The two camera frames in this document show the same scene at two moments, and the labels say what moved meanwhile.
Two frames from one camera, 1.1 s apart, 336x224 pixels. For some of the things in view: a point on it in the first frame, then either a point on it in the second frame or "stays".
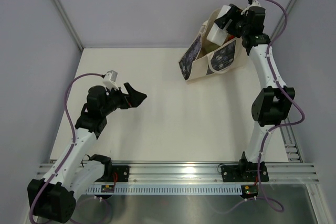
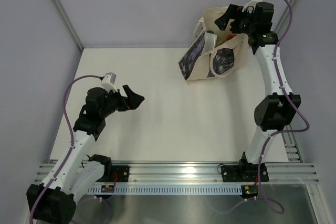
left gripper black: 134,99 stays
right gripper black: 232,12 stays
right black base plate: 241,173 stays
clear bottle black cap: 217,35 → 210,41
